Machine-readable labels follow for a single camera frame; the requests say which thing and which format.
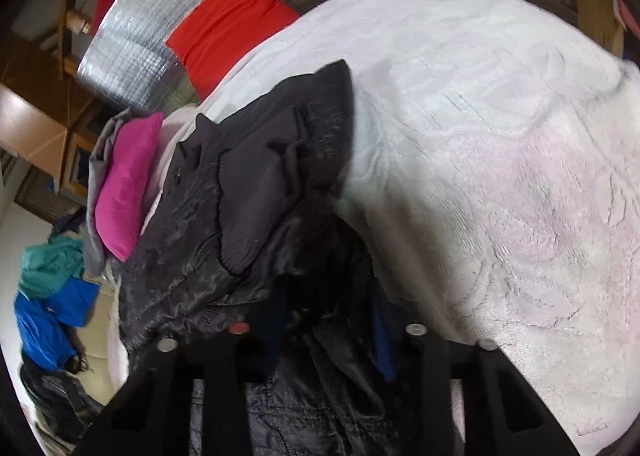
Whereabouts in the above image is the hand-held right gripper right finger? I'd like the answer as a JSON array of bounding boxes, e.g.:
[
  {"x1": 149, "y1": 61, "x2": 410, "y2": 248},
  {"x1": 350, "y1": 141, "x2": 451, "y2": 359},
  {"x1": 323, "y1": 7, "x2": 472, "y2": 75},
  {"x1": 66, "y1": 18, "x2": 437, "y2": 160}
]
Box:
[{"x1": 375, "y1": 321, "x2": 583, "y2": 456}]

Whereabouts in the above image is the grey sweatshirt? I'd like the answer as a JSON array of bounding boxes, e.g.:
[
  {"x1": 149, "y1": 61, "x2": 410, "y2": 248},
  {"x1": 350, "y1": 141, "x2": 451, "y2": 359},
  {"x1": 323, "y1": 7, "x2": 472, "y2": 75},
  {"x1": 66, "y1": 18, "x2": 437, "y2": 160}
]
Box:
[{"x1": 82, "y1": 111, "x2": 132, "y2": 277}]

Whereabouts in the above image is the beige sofa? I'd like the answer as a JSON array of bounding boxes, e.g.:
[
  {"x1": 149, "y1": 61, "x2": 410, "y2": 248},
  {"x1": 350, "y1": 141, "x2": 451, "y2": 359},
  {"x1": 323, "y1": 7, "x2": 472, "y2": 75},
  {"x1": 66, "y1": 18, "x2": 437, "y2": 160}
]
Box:
[{"x1": 75, "y1": 286, "x2": 128, "y2": 409}]

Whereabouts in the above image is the black shiny jacket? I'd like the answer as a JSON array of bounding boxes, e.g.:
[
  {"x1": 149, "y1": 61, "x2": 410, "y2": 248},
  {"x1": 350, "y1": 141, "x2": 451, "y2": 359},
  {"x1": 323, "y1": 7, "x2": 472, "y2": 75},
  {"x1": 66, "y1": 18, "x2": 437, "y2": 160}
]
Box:
[{"x1": 20, "y1": 361, "x2": 106, "y2": 442}]

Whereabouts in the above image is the white blanket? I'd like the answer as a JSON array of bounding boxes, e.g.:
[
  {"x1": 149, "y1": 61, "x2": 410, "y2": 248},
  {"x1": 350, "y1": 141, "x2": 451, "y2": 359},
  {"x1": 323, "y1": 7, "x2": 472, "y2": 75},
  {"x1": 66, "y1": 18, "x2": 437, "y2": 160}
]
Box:
[{"x1": 107, "y1": 0, "x2": 640, "y2": 456}]

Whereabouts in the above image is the pink pillow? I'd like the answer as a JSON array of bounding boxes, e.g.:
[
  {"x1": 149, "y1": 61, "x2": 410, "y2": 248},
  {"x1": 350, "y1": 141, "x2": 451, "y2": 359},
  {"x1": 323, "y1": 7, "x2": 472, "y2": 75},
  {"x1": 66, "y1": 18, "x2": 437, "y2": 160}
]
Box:
[{"x1": 94, "y1": 112, "x2": 166, "y2": 262}]

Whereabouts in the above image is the black quilted jacket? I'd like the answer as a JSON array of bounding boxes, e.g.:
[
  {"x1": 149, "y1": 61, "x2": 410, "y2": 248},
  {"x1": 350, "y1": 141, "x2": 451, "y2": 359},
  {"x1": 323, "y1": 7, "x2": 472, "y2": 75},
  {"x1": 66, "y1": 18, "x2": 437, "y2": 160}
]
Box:
[{"x1": 117, "y1": 59, "x2": 401, "y2": 456}]

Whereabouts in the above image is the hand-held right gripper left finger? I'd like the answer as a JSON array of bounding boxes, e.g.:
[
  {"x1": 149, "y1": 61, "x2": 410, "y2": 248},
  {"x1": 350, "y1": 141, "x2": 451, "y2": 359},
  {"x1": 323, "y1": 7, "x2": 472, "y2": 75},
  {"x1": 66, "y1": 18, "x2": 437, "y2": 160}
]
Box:
[{"x1": 72, "y1": 321, "x2": 282, "y2": 456}]

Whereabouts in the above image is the silver foil insulation mat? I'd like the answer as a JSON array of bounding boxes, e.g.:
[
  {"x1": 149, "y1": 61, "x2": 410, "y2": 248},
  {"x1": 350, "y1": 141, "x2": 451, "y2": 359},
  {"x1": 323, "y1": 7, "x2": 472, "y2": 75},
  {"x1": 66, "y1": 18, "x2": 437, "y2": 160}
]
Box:
[{"x1": 77, "y1": 0, "x2": 341, "y2": 117}]

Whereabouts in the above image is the teal jacket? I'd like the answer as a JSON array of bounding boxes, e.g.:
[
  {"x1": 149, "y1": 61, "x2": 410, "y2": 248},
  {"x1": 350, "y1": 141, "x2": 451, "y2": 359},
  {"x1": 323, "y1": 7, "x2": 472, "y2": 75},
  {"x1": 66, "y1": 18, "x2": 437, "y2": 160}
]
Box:
[{"x1": 20, "y1": 233, "x2": 86, "y2": 299}]

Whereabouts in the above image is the blue jacket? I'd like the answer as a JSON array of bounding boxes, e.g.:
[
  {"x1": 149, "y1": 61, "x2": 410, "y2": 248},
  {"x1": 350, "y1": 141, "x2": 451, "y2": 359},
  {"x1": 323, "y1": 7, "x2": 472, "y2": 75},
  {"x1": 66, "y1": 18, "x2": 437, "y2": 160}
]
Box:
[{"x1": 14, "y1": 279, "x2": 101, "y2": 372}]

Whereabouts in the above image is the red pillow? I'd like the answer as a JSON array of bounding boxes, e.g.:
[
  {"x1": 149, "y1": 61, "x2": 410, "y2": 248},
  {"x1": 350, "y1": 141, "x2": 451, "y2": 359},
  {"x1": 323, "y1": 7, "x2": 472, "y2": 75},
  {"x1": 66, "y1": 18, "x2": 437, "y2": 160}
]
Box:
[{"x1": 165, "y1": 0, "x2": 301, "y2": 102}]

